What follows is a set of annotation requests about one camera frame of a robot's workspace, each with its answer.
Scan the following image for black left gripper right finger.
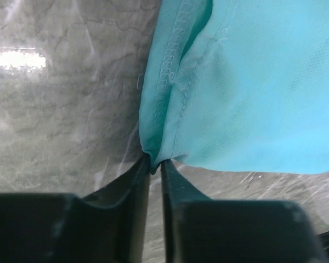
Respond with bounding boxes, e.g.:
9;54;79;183
161;160;329;262

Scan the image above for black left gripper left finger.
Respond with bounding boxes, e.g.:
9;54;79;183
0;155;150;262

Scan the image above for turquoise t-shirt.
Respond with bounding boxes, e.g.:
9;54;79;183
139;1;329;174

